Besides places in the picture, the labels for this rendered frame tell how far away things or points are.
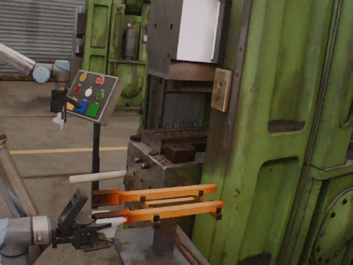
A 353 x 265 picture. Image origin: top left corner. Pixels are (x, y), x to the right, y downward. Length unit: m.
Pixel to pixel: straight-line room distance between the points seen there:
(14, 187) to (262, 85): 0.93
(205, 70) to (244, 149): 0.47
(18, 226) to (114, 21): 5.58
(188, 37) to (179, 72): 0.17
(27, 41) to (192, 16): 8.04
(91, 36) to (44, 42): 3.17
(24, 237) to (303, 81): 1.28
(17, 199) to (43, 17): 8.48
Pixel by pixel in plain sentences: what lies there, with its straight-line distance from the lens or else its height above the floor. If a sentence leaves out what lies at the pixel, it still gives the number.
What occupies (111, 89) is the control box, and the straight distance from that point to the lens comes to 1.94.
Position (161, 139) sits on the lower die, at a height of 0.99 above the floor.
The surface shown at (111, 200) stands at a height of 0.95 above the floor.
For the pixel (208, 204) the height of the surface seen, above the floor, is 0.97.
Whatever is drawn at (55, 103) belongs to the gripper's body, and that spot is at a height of 1.07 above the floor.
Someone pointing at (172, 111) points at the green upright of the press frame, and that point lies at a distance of 1.88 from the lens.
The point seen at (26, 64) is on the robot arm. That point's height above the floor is 1.28.
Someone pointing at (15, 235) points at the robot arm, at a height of 0.95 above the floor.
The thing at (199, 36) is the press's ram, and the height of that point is 1.48.
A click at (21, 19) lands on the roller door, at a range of 9.32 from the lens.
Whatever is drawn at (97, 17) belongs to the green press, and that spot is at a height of 1.70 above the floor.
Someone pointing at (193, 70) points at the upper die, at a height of 1.32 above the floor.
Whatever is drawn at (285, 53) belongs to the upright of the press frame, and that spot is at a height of 1.46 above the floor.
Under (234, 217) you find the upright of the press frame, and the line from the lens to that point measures 1.46.
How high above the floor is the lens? 1.46
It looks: 16 degrees down
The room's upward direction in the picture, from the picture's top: 7 degrees clockwise
